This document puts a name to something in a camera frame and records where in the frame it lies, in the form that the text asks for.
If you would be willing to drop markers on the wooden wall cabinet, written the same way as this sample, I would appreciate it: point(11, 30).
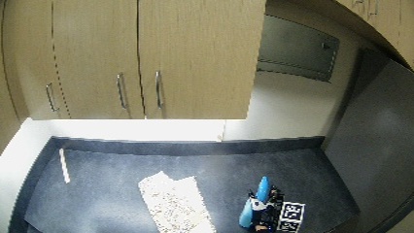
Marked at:
point(130, 48)

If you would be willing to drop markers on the wooden corner cabinet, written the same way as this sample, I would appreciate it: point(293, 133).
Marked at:
point(384, 19)

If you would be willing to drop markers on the speckled white cloth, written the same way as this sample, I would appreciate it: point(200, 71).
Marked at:
point(175, 202)

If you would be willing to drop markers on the white marker cube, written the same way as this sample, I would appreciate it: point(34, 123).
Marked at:
point(292, 212)

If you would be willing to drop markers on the grey tall appliance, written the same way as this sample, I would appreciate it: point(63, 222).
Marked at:
point(371, 145)

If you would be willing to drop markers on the white striped strip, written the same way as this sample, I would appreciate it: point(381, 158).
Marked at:
point(64, 165)

